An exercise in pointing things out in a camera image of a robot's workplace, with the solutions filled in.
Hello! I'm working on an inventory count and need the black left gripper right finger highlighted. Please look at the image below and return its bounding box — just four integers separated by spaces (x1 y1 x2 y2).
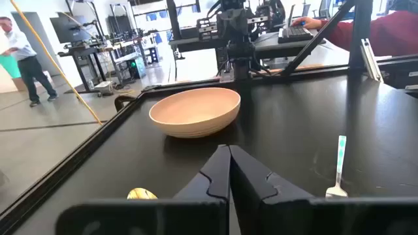
229 144 418 235

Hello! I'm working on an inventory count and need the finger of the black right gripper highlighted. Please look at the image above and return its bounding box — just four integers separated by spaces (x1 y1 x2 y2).
217 9 235 42
234 9 251 40

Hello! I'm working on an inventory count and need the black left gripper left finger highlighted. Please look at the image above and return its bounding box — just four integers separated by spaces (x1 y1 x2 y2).
55 144 232 235

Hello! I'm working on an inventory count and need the gold spoon teal handle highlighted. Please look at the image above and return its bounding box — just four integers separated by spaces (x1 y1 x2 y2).
127 187 159 200

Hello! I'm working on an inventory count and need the silver fork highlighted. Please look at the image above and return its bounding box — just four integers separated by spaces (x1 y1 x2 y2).
325 134 349 199

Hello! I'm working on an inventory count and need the gray desk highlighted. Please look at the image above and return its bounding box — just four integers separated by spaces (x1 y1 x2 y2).
169 28 327 61

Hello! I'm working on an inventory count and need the black keyboard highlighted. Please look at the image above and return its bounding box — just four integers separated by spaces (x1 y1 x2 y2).
277 25 315 44

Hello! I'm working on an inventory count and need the person's hand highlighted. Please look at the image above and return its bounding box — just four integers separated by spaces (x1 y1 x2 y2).
291 16 323 31

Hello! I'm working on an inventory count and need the beige wide bowl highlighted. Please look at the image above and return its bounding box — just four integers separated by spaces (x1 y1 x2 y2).
148 87 242 139

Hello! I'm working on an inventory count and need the black background workbench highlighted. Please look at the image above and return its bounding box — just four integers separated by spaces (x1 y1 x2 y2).
57 37 148 96

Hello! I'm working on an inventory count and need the person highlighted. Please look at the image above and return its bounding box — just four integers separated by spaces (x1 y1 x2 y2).
318 9 418 58
0 16 59 108

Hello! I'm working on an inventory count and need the green board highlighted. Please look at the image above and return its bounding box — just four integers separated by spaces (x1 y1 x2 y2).
0 54 21 80

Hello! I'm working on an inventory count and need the black diagonal frame strut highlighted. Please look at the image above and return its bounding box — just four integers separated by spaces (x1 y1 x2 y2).
280 0 356 78

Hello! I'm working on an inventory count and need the black cable loop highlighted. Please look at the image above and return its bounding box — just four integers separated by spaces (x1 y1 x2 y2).
114 95 137 113

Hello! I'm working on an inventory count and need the black vertical frame post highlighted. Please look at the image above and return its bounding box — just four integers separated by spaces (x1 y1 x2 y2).
347 0 376 72

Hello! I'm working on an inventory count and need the silver aluminium bracket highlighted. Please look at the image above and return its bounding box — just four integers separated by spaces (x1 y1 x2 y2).
359 38 385 84

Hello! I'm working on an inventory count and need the black wall monitor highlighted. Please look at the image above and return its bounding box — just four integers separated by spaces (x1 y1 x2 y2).
49 12 91 44

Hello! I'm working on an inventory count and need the yellow cable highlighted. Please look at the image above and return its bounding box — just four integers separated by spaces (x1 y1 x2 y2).
8 0 104 126

